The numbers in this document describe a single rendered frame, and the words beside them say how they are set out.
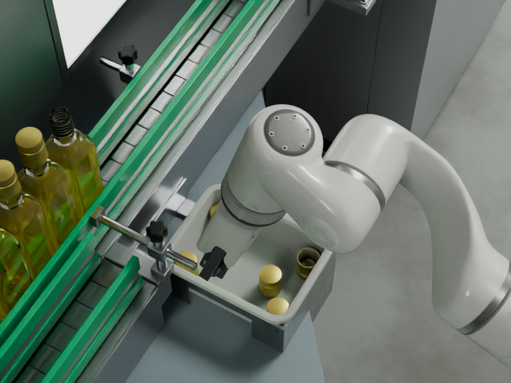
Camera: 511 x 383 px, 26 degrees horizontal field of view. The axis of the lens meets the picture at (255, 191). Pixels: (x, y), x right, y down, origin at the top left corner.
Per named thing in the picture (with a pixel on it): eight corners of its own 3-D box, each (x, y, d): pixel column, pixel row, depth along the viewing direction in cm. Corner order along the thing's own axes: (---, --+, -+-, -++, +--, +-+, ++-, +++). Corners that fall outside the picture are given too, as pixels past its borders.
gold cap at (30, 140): (30, 141, 144) (25, 121, 140) (53, 152, 143) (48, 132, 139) (14, 161, 142) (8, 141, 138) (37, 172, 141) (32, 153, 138)
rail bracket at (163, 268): (106, 232, 163) (96, 186, 153) (204, 282, 159) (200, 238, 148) (95, 248, 162) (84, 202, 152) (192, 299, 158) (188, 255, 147)
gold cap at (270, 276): (285, 283, 172) (286, 270, 168) (274, 301, 170) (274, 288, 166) (265, 273, 173) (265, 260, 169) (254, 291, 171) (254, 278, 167)
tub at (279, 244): (215, 206, 181) (214, 176, 174) (337, 265, 175) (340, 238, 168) (158, 288, 173) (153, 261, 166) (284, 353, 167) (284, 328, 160)
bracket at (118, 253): (122, 260, 169) (117, 237, 163) (174, 287, 166) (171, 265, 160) (109, 278, 167) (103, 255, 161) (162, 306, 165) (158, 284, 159)
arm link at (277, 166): (410, 168, 104) (365, 245, 100) (374, 213, 113) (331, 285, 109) (274, 82, 105) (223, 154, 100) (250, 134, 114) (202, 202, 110)
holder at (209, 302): (187, 194, 183) (185, 169, 176) (334, 267, 176) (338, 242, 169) (130, 274, 175) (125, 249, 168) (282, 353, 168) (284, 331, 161)
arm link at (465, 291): (448, 343, 109) (277, 216, 107) (499, 244, 115) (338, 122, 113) (493, 323, 102) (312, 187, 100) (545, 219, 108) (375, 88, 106)
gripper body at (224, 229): (252, 133, 116) (230, 178, 126) (202, 204, 112) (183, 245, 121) (312, 172, 116) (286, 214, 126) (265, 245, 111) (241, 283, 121)
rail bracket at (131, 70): (113, 82, 180) (104, 27, 169) (149, 99, 178) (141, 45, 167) (99, 99, 178) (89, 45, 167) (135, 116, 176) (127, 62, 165)
